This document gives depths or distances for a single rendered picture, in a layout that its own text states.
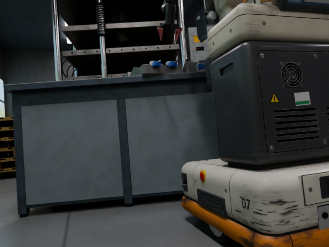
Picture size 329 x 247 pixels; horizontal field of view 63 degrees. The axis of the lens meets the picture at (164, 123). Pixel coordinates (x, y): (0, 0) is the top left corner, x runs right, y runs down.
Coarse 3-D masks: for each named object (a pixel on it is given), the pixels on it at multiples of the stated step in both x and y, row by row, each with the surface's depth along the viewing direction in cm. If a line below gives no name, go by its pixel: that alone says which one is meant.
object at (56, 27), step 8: (56, 0) 248; (56, 8) 248; (56, 16) 247; (56, 24) 246; (184, 24) 255; (56, 32) 246; (184, 32) 253; (56, 40) 245; (184, 40) 252; (56, 48) 245; (184, 48) 252; (56, 56) 244; (184, 56) 251; (56, 64) 244; (56, 72) 244; (56, 80) 244
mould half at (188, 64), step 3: (201, 60) 176; (204, 60) 176; (186, 63) 175; (189, 63) 176; (192, 63) 176; (195, 63) 176; (186, 66) 175; (189, 66) 175; (192, 66) 176; (183, 69) 188; (186, 69) 175; (189, 69) 175; (192, 69) 175; (195, 69) 176; (183, 72) 189; (186, 72) 176
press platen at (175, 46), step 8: (112, 48) 255; (120, 48) 255; (128, 48) 256; (136, 48) 256; (144, 48) 257; (152, 48) 257; (160, 48) 258; (168, 48) 258; (176, 48) 258; (64, 56) 253; (72, 56) 255; (176, 56) 282; (72, 64) 280; (80, 72) 312
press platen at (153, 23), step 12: (108, 24) 259; (120, 24) 260; (132, 24) 260; (144, 24) 261; (156, 24) 262; (72, 36) 270; (84, 36) 273; (96, 36) 275; (108, 36) 278; (120, 36) 280; (132, 36) 283; (144, 36) 286; (156, 36) 289; (168, 36) 292; (84, 48) 306; (96, 48) 309; (108, 48) 312
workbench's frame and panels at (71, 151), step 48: (48, 96) 167; (96, 96) 169; (144, 96) 171; (192, 96) 173; (48, 144) 166; (96, 144) 167; (144, 144) 169; (192, 144) 171; (48, 192) 164; (96, 192) 166; (144, 192) 167
